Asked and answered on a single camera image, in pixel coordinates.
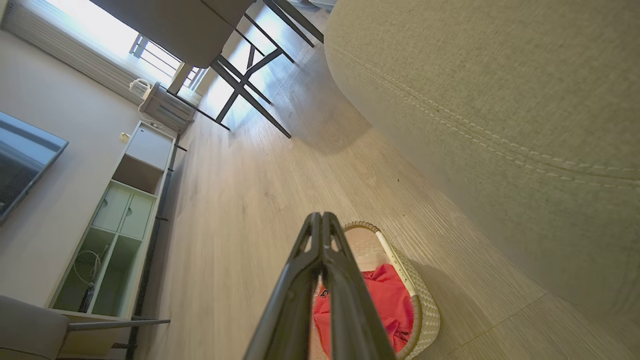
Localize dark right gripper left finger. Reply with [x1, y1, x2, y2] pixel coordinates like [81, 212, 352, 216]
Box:
[243, 212, 323, 360]

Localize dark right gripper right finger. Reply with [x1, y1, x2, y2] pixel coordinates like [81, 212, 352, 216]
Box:
[321, 212, 397, 360]

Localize white laundry basket brown rim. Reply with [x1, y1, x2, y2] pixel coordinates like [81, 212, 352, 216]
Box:
[307, 221, 442, 360]

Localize red garment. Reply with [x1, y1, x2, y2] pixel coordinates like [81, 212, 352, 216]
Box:
[312, 264, 416, 358]

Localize white open shelf cabinet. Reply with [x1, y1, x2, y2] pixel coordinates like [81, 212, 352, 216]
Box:
[47, 121, 178, 321]

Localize grey fabric sofa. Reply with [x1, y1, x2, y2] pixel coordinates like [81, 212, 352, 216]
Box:
[324, 0, 640, 328]

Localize grey padded seat metal leg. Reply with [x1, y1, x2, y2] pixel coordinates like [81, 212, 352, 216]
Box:
[0, 295, 172, 360]

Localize white kettle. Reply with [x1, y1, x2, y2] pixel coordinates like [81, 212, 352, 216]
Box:
[129, 78, 152, 99]

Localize window railing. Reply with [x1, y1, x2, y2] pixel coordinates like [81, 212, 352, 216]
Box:
[129, 34, 207, 92]

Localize black furniture legs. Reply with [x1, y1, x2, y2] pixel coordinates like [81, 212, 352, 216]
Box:
[262, 0, 325, 48]

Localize flat screen television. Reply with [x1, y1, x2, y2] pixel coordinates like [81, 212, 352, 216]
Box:
[0, 111, 69, 224]

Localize white curtain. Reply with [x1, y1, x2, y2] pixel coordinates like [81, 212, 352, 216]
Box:
[1, 0, 147, 105]

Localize white cable coil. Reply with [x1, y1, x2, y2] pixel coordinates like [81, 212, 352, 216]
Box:
[73, 242, 112, 313]

